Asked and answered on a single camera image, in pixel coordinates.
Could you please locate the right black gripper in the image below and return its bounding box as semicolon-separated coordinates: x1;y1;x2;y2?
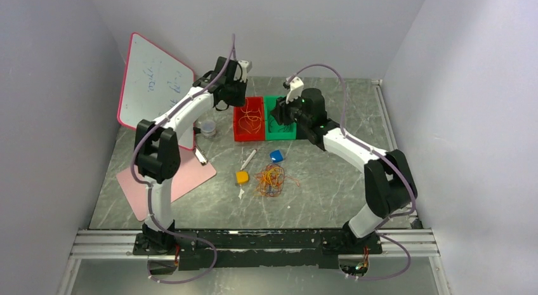
270;89;311;128

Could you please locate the black plastic bin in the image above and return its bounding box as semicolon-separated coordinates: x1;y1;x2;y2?
295;95;327;145

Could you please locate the thin purple cable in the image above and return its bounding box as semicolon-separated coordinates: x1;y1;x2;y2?
268;116;295;135

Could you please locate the green plastic bin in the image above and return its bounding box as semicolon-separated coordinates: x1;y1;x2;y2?
263;96;296;141

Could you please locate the red plastic bin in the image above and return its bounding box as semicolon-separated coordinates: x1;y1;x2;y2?
233;96;265;142

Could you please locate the yellow cable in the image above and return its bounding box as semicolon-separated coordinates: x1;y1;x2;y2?
237;103;263;136

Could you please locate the coloured cable bundle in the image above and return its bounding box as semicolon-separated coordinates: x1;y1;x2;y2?
252;162;302;199

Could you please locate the yellow eraser block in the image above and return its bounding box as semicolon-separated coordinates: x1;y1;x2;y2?
235;171;249;185

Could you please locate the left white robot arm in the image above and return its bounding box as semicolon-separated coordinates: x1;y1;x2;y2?
130;57;252;254

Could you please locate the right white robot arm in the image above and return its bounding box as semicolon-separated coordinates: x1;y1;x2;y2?
270;88;417;253

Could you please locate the clear jar of paperclips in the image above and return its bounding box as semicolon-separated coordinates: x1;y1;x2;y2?
199;120;216;138

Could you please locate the blue eraser block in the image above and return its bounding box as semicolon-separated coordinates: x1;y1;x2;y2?
270;150;285;163

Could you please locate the white marker pen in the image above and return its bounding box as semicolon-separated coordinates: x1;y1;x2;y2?
240;149;257;171

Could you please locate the pink framed whiteboard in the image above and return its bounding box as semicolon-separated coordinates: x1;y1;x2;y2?
117;32;195;129

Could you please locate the pink clipboard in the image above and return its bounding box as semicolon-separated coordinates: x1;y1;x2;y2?
116;148;216;221

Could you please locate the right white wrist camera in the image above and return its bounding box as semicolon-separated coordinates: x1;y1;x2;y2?
285;76;304;103

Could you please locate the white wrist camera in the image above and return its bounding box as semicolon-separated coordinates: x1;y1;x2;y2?
285;76;304;103
237;60;253;81

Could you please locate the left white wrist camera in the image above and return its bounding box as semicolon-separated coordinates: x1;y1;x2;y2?
237;60;253;81

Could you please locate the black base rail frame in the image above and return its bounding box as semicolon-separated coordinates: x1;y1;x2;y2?
70;228;440;275

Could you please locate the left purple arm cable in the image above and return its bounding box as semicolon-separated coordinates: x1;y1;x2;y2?
129;33;218;285

